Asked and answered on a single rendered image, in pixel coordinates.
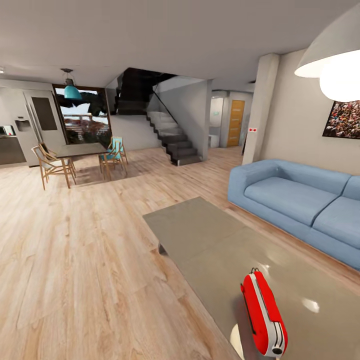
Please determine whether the radio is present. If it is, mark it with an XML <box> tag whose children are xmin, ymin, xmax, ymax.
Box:
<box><xmin>240</xmin><ymin>269</ymin><xmax>288</xmax><ymax>358</ymax></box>

